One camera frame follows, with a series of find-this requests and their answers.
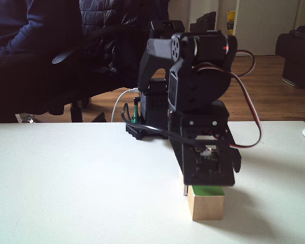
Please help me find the black bag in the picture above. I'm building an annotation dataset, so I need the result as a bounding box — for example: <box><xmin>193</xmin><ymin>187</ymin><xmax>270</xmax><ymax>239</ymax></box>
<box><xmin>189</xmin><ymin>11</ymin><xmax>217</xmax><ymax>33</ymax></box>

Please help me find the dark quilted jacket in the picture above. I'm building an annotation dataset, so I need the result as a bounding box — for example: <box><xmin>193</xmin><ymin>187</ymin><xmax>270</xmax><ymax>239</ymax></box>
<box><xmin>78</xmin><ymin>0</ymin><xmax>170</xmax><ymax>89</ymax></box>

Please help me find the black office chair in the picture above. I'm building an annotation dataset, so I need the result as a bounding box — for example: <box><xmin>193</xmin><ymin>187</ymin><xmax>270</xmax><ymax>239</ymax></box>
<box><xmin>47</xmin><ymin>25</ymin><xmax>143</xmax><ymax>123</ymax></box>

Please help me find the red white black servo cable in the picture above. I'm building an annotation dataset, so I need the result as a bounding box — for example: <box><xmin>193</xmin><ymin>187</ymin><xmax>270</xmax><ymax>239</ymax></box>
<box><xmin>193</xmin><ymin>49</ymin><xmax>263</xmax><ymax>149</ymax></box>

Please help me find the yellow and black poster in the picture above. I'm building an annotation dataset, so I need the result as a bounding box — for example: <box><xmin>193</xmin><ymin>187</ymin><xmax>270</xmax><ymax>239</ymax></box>
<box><xmin>226</xmin><ymin>10</ymin><xmax>236</xmax><ymax>36</ymax></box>

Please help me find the person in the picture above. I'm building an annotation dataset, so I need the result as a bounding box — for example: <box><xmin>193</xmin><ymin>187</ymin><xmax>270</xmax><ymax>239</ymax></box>
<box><xmin>0</xmin><ymin>0</ymin><xmax>83</xmax><ymax>123</ymax></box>

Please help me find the black sofa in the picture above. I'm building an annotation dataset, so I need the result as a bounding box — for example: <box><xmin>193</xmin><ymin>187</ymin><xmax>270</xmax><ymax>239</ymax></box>
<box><xmin>274</xmin><ymin>20</ymin><xmax>305</xmax><ymax>95</ymax></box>

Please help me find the white USB cable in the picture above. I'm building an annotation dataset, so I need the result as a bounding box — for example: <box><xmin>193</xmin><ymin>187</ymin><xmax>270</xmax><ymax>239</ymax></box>
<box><xmin>111</xmin><ymin>87</ymin><xmax>139</xmax><ymax>123</ymax></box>

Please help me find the black camera cable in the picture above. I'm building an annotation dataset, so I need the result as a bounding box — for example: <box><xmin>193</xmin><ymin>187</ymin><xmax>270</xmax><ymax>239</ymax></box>
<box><xmin>120</xmin><ymin>103</ymin><xmax>209</xmax><ymax>153</ymax></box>

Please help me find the wooden cube with green face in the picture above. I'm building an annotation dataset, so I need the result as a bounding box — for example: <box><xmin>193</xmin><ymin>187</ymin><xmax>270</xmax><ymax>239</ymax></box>
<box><xmin>187</xmin><ymin>185</ymin><xmax>226</xmax><ymax>221</ymax></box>

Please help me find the green table clamp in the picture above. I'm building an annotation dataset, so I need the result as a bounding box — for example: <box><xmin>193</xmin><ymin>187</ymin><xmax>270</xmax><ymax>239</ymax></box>
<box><xmin>131</xmin><ymin>98</ymin><xmax>141</xmax><ymax>125</ymax></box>

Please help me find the black camera mount with board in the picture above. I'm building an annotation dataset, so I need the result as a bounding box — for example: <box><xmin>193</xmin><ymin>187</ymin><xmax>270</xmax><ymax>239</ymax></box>
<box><xmin>169</xmin><ymin>127</ymin><xmax>236</xmax><ymax>188</ymax></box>

